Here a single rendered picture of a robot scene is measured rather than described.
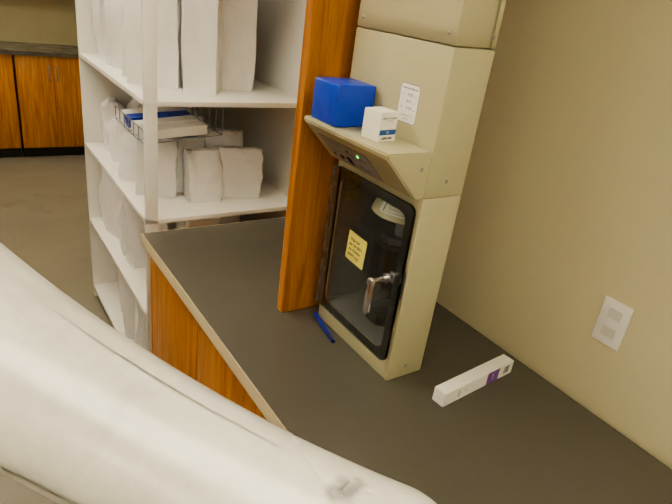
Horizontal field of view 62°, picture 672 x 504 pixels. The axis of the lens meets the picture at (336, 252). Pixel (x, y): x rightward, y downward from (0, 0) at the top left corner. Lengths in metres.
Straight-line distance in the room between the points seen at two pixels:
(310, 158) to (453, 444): 0.75
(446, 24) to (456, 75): 0.09
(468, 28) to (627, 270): 0.66
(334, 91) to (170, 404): 0.98
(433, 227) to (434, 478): 0.51
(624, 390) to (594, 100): 0.68
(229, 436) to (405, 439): 0.95
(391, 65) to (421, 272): 0.45
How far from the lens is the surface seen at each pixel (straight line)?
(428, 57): 1.16
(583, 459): 1.38
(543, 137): 1.51
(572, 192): 1.46
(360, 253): 1.34
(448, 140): 1.16
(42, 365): 0.33
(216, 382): 1.64
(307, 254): 1.53
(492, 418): 1.38
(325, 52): 1.38
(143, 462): 0.32
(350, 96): 1.23
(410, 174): 1.12
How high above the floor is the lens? 1.77
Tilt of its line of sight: 25 degrees down
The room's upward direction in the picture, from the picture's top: 8 degrees clockwise
